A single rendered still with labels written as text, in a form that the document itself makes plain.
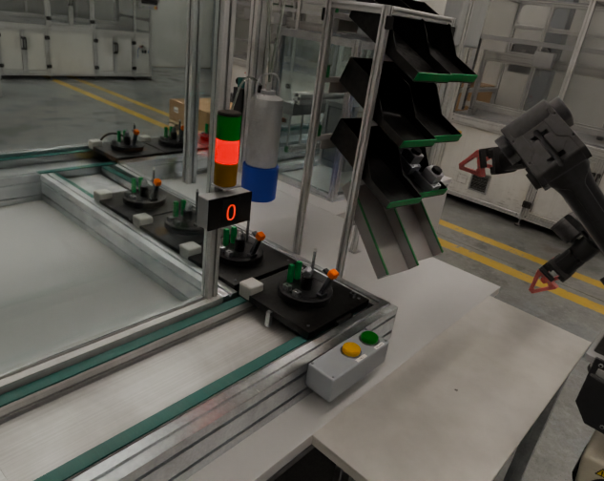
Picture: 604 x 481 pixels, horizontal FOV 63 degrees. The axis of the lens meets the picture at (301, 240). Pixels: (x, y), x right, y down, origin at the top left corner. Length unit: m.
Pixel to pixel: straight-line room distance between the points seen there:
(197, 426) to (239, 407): 0.09
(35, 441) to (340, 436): 0.55
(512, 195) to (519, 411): 4.16
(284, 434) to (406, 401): 0.30
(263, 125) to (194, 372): 1.22
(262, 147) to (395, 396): 1.23
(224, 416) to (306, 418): 0.22
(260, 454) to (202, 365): 0.23
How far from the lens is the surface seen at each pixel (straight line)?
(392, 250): 1.44
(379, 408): 1.15
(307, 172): 1.43
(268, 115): 2.04
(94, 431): 0.98
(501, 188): 5.35
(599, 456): 1.38
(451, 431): 1.16
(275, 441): 1.03
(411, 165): 1.49
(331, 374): 1.04
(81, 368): 1.06
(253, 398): 0.97
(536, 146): 0.82
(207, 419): 0.92
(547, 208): 5.24
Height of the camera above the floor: 1.61
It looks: 24 degrees down
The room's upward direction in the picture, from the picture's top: 8 degrees clockwise
